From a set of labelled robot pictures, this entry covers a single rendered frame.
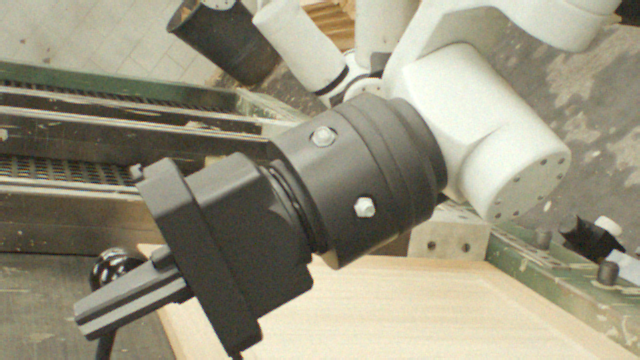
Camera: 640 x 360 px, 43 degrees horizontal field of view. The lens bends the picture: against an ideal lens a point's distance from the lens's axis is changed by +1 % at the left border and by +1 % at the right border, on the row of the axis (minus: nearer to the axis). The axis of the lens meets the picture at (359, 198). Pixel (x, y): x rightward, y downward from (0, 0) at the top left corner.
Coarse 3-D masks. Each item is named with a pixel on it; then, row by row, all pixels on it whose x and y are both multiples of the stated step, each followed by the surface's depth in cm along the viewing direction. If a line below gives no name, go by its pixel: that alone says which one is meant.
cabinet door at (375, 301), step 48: (336, 288) 91; (384, 288) 94; (432, 288) 98; (480, 288) 101; (528, 288) 104; (192, 336) 71; (288, 336) 75; (336, 336) 77; (384, 336) 80; (432, 336) 82; (480, 336) 85; (528, 336) 87; (576, 336) 89
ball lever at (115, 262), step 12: (108, 252) 47; (120, 252) 47; (132, 252) 47; (96, 264) 46; (108, 264) 46; (120, 264) 46; (132, 264) 46; (96, 276) 46; (108, 276) 46; (120, 276) 46; (96, 288) 46; (108, 336) 51; (96, 348) 52; (108, 348) 51
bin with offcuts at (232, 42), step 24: (192, 0) 548; (168, 24) 536; (192, 24) 509; (216, 24) 513; (240, 24) 522; (192, 48) 533; (216, 48) 522; (240, 48) 525; (264, 48) 533; (240, 72) 537; (264, 72) 538
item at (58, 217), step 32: (0, 192) 86; (32, 192) 88; (64, 192) 90; (96, 192) 92; (128, 192) 95; (0, 224) 87; (32, 224) 88; (64, 224) 90; (96, 224) 91; (128, 224) 93; (448, 224) 110; (480, 224) 112; (416, 256) 109; (448, 256) 111; (480, 256) 113
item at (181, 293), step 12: (180, 288) 44; (156, 300) 44; (168, 300) 44; (180, 300) 45; (120, 312) 44; (132, 312) 44; (144, 312) 44; (96, 324) 43; (108, 324) 44; (120, 324) 44; (84, 336) 44; (96, 336) 44
